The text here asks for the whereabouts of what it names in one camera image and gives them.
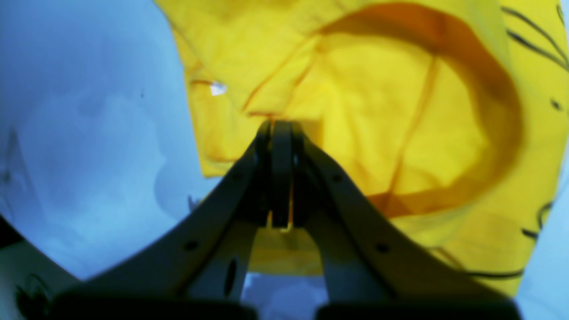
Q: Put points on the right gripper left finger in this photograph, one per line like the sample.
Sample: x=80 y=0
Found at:
x=196 y=271

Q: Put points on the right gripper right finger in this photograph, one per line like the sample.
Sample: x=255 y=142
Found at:
x=372 y=270

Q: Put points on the yellow T-shirt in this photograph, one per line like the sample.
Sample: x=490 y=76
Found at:
x=451 y=116

